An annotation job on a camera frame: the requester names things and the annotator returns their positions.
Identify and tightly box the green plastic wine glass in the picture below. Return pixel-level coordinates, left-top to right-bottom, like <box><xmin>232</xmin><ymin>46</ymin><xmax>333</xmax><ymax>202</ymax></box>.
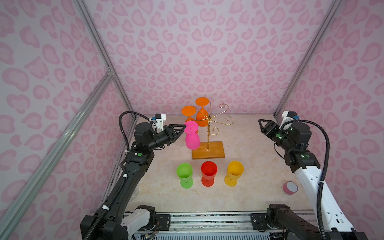
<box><xmin>177</xmin><ymin>163</ymin><xmax>194</xmax><ymax>189</ymax></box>

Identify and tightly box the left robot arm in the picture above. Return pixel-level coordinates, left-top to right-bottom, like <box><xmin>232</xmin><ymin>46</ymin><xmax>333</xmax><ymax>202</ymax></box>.
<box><xmin>80</xmin><ymin>114</ymin><xmax>186</xmax><ymax>240</ymax></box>

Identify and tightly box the pink plastic wine glass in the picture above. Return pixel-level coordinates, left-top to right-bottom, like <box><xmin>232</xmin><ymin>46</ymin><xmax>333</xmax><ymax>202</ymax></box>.
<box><xmin>184</xmin><ymin>121</ymin><xmax>201</xmax><ymax>150</ymax></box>

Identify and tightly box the orange wine glass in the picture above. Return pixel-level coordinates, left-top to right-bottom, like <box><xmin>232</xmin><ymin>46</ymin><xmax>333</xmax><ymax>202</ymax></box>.
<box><xmin>196</xmin><ymin>97</ymin><xmax>210</xmax><ymax>128</ymax></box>
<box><xmin>182</xmin><ymin>106</ymin><xmax>199</xmax><ymax>135</ymax></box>

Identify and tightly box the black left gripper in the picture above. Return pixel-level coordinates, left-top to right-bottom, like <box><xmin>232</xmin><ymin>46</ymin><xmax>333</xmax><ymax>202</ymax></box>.
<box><xmin>147</xmin><ymin>124</ymin><xmax>186</xmax><ymax>152</ymax></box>

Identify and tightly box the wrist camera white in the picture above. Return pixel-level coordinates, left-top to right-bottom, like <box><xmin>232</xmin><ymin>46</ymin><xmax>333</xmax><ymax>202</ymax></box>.
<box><xmin>281</xmin><ymin>111</ymin><xmax>300</xmax><ymax>125</ymax></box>
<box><xmin>150</xmin><ymin>114</ymin><xmax>166</xmax><ymax>133</ymax></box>

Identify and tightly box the aluminium frame corner post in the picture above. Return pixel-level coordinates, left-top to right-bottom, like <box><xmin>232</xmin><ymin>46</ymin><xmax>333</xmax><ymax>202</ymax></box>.
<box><xmin>274</xmin><ymin>0</ymin><xmax>345</xmax><ymax>119</ymax></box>
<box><xmin>73</xmin><ymin>0</ymin><xmax>133</xmax><ymax>111</ymax></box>

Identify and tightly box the wooden rack base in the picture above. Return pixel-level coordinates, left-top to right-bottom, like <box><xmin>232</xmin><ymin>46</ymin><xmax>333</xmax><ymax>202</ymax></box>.
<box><xmin>192</xmin><ymin>141</ymin><xmax>225</xmax><ymax>160</ymax></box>

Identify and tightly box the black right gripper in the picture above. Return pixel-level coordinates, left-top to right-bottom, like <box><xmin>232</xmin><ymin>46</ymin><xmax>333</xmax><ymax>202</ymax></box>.
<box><xmin>258</xmin><ymin>118</ymin><xmax>295</xmax><ymax>152</ymax></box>

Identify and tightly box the gold wire glass rack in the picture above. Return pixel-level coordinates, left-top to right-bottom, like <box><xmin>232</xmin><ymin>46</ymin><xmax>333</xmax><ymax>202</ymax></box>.
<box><xmin>196</xmin><ymin>100</ymin><xmax>234</xmax><ymax>143</ymax></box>

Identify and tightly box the yellow plastic wine glass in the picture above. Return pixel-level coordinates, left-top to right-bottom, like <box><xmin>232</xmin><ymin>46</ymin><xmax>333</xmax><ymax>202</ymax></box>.
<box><xmin>225</xmin><ymin>161</ymin><xmax>244</xmax><ymax>187</ymax></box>

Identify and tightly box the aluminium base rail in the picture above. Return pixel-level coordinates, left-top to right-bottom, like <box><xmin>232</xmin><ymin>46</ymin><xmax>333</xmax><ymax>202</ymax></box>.
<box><xmin>130</xmin><ymin>211</ymin><xmax>298</xmax><ymax>240</ymax></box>

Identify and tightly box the aluminium diagonal frame bar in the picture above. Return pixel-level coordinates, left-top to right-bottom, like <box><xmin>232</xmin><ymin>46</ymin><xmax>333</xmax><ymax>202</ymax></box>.
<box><xmin>1</xmin><ymin>72</ymin><xmax>114</xmax><ymax>240</ymax></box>

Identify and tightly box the orange wine glass front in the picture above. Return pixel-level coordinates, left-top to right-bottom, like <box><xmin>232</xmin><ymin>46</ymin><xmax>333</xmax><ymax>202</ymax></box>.
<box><xmin>182</xmin><ymin>106</ymin><xmax>199</xmax><ymax>135</ymax></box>

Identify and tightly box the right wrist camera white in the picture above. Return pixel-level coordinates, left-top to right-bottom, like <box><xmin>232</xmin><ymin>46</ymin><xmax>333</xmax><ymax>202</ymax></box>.
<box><xmin>281</xmin><ymin>111</ymin><xmax>300</xmax><ymax>125</ymax></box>

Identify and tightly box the aluminium frame corner post right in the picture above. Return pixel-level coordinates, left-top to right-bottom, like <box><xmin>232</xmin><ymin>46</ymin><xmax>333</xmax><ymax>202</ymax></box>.
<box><xmin>274</xmin><ymin>0</ymin><xmax>345</xmax><ymax>119</ymax></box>

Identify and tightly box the pink tape roll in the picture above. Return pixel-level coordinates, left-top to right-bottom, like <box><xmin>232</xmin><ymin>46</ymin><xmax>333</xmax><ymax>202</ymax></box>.
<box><xmin>282</xmin><ymin>181</ymin><xmax>299</xmax><ymax>196</ymax></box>

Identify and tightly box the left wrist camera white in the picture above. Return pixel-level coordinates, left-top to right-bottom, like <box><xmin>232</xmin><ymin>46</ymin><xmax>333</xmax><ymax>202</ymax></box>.
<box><xmin>150</xmin><ymin>114</ymin><xmax>166</xmax><ymax>133</ymax></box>

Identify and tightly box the aluminium frame corner post left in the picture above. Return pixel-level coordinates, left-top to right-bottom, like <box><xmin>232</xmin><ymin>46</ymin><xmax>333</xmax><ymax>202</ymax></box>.
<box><xmin>73</xmin><ymin>0</ymin><xmax>133</xmax><ymax>111</ymax></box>

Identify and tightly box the clear tape roll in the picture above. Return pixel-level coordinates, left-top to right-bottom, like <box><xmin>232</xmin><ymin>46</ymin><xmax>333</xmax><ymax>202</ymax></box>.
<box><xmin>130</xmin><ymin>187</ymin><xmax>140</xmax><ymax>201</ymax></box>

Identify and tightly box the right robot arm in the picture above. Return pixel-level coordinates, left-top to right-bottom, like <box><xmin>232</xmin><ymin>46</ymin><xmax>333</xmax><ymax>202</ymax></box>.
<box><xmin>259</xmin><ymin>117</ymin><xmax>367</xmax><ymax>240</ymax></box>

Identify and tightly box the red plastic wine glass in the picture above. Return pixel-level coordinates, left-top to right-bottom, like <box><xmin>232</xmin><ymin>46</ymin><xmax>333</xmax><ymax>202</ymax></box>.
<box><xmin>201</xmin><ymin>161</ymin><xmax>218</xmax><ymax>187</ymax></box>

